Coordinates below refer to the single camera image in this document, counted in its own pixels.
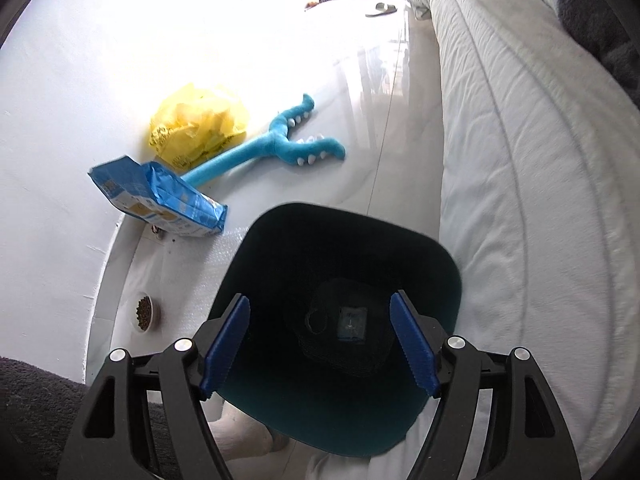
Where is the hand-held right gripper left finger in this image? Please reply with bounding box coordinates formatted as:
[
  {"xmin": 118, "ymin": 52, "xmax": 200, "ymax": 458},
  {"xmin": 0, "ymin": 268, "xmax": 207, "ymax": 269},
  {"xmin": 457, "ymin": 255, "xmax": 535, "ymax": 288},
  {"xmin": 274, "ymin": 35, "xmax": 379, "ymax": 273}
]
[{"xmin": 56, "ymin": 294, "xmax": 251, "ymax": 480}]

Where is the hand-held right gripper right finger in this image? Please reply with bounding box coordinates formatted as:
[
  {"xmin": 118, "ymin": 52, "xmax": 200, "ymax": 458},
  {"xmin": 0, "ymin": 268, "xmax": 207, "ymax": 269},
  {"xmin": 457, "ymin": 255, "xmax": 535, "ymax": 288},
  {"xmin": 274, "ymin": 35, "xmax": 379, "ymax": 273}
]
[{"xmin": 390, "ymin": 289, "xmax": 583, "ymax": 480}]

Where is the dark teal trash bin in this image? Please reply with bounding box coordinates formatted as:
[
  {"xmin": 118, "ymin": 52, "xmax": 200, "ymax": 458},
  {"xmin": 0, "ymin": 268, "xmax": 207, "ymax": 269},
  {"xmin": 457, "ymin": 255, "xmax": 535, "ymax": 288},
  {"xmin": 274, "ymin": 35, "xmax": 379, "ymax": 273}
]
[{"xmin": 207, "ymin": 202, "xmax": 462, "ymax": 458}]

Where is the small blue packet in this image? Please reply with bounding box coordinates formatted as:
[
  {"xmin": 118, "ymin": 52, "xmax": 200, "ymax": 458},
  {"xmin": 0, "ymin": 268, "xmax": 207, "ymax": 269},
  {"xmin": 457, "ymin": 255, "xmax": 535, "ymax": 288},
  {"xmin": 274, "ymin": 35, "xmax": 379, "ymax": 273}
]
[{"xmin": 336, "ymin": 307, "xmax": 366, "ymax": 343}]

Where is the pet food bowl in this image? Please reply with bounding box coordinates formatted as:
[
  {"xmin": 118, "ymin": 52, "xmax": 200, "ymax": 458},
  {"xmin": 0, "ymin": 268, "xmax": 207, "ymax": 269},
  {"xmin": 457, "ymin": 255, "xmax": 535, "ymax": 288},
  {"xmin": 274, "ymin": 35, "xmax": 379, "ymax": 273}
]
[{"xmin": 127, "ymin": 291, "xmax": 161, "ymax": 333}]

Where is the blue pet food bag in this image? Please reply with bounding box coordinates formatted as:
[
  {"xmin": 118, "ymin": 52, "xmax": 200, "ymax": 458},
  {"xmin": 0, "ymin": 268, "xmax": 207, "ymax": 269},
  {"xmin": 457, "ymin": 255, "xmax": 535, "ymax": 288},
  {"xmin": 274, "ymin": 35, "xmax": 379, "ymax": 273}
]
[{"xmin": 88, "ymin": 156, "xmax": 228, "ymax": 238}]

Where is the white bed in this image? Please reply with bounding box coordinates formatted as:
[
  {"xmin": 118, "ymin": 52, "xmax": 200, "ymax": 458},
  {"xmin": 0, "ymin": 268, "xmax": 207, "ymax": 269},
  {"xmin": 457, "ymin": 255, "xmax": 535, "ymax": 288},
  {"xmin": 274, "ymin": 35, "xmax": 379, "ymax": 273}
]
[{"xmin": 305, "ymin": 0, "xmax": 640, "ymax": 480}]

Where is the dark grey fluffy cloth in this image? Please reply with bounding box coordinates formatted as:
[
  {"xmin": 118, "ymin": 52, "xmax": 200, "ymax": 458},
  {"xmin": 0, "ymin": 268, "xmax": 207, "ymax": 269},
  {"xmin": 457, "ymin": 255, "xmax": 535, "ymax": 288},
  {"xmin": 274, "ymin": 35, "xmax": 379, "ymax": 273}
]
[{"xmin": 0, "ymin": 356, "xmax": 181, "ymax": 480}]

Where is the blue plush toy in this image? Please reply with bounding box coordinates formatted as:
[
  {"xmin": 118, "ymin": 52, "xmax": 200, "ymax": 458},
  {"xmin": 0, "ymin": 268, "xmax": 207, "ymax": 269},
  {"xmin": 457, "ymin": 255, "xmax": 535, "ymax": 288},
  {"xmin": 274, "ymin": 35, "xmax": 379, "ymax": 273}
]
[{"xmin": 180, "ymin": 93, "xmax": 347, "ymax": 188}]

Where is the yellow plastic bag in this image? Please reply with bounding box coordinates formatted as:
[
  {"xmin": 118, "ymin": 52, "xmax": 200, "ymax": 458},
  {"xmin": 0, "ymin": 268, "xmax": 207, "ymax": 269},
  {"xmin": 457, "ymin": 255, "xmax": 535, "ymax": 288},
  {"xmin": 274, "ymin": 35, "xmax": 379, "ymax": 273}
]
[{"xmin": 147, "ymin": 82, "xmax": 249, "ymax": 171}]

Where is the grey fluffy blanket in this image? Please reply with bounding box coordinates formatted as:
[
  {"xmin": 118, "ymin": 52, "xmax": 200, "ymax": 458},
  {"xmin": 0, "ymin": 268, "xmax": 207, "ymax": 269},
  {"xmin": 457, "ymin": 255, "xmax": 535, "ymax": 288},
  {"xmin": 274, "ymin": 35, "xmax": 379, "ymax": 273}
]
[{"xmin": 540, "ymin": 0, "xmax": 636, "ymax": 91}]

